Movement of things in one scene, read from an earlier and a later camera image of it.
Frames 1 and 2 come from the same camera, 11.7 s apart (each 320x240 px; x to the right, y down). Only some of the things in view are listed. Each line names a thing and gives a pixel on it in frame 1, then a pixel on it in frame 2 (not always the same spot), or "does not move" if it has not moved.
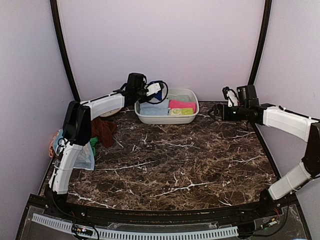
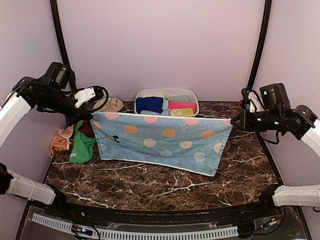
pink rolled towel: (178, 104) does not move
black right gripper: (217, 107) to (245, 125)
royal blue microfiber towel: (158, 95) to (152, 103)
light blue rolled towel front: (152, 111) does not move
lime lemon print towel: (181, 111) does not move
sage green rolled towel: (182, 97) does not move
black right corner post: (268, 3) does not move
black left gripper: (147, 99) to (79, 114)
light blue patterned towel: (85, 159) to (193, 144)
